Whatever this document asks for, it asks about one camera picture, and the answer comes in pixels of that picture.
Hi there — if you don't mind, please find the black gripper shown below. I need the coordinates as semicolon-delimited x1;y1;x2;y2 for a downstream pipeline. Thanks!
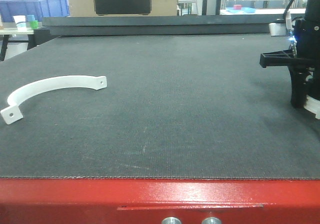
259;19;320;108

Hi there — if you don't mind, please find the white PVC pipe clamp ring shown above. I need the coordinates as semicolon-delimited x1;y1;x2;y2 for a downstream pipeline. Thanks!
303;94;320;120

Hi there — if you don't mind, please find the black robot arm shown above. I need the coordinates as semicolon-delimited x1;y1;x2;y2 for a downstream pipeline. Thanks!
259;0;320;108

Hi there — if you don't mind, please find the white cup behind arm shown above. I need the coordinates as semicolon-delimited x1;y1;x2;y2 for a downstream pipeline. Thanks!
268;22;287;37

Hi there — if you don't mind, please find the pink cube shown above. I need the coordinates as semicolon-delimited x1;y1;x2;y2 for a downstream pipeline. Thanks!
233;4;242;11

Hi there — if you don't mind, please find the right silver knob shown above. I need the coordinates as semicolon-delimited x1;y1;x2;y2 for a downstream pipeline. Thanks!
201;217;222;224

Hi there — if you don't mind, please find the silver knob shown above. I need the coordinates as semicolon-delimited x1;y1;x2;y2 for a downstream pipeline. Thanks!
161;216;182;224
201;217;222;224

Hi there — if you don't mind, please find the left silver knob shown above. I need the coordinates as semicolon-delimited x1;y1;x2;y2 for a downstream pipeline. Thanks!
161;216;182;224

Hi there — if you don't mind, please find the large cardboard box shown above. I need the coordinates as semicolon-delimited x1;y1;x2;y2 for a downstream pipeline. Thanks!
68;0;178;17

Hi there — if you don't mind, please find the blue plastic crate on table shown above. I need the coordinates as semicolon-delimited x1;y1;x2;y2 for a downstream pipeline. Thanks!
0;0;70;23

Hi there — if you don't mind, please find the green plastic cup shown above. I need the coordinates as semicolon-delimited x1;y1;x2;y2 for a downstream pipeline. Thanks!
29;20;39;30

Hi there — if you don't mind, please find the light blue plastic cup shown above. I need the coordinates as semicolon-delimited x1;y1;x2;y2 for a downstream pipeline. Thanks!
26;14;36;22

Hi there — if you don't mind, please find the white paper cup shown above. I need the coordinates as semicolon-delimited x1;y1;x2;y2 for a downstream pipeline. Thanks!
13;15;27;32

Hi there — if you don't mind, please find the folding side table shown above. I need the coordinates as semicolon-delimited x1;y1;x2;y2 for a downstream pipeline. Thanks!
0;27;51;62

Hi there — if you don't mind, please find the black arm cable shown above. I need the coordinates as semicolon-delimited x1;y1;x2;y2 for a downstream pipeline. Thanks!
282;0;306;20

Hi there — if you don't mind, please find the white half-ring pipe clamp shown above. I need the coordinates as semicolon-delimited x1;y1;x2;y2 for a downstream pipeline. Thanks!
0;75;108;125

